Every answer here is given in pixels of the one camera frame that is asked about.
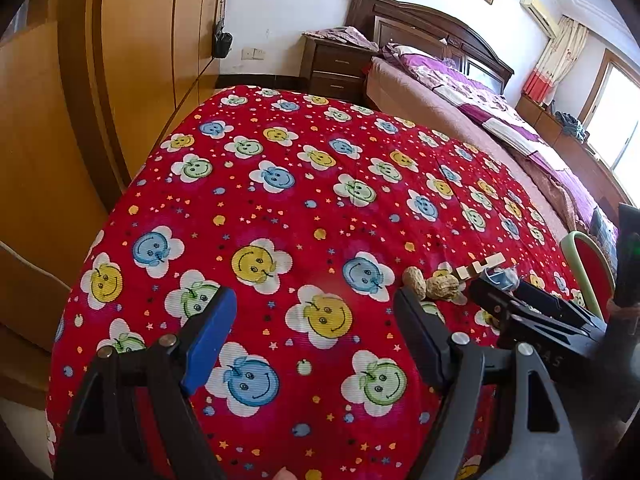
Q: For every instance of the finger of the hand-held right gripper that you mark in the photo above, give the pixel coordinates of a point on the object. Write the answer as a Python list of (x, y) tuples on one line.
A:
[(520, 320), (565, 307)]

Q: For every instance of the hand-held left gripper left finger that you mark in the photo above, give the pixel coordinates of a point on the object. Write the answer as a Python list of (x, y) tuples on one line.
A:
[(210, 340)]

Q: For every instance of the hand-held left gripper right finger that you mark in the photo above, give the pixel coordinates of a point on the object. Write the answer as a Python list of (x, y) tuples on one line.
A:
[(425, 345)]

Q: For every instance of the red bucket with green rim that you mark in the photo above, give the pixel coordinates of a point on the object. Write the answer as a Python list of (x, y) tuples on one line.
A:
[(587, 265)]

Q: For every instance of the brown nut shell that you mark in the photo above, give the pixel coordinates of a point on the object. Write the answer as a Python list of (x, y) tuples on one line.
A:
[(414, 282), (442, 287)]

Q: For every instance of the beige wooden block piece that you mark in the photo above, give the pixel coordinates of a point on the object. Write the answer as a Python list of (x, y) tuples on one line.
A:
[(475, 267)]

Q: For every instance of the blue plaid cloth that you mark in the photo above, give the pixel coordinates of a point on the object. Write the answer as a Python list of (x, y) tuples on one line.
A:
[(602, 230)]

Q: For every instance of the wooden window cabinet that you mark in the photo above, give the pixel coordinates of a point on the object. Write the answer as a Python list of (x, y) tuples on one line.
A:
[(575, 155)]

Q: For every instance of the red smiley printed blanket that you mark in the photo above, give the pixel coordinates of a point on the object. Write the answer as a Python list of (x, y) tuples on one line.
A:
[(320, 210)]

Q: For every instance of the blue grey clothes pile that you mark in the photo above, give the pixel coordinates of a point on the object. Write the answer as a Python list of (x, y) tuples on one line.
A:
[(572, 127)]

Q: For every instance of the purple patchwork quilt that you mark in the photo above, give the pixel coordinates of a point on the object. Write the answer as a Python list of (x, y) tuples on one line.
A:
[(500, 110)]

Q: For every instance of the bed with pink sheet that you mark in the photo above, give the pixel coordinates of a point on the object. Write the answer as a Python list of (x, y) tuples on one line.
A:
[(440, 105)]

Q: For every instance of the wooden shelf unit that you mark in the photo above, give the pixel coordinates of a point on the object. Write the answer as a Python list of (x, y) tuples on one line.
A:
[(40, 160)]

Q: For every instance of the white and red curtain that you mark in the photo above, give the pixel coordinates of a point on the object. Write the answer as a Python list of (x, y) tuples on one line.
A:
[(555, 60)]

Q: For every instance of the dark wooden nightstand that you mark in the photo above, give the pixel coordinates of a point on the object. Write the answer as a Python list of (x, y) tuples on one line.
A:
[(335, 65)]

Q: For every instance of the black hanging pouch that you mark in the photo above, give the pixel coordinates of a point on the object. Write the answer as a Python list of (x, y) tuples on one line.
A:
[(222, 40)]

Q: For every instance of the wooden wardrobe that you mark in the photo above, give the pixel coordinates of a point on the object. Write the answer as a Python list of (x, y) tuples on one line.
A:
[(150, 35)]

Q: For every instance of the dark wooden bed headboard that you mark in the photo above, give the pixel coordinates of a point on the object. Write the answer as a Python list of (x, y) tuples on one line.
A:
[(425, 20)]

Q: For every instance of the pink clothes pile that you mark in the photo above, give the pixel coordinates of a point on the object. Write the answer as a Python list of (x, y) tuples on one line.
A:
[(345, 36)]

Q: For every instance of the window with wooden frame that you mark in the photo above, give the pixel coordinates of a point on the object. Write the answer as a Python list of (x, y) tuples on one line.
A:
[(620, 110)]

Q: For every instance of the wall socket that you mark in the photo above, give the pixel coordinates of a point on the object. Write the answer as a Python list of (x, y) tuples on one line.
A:
[(252, 53)]

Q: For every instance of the wall air conditioner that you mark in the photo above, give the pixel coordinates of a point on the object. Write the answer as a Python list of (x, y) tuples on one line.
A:
[(537, 10)]

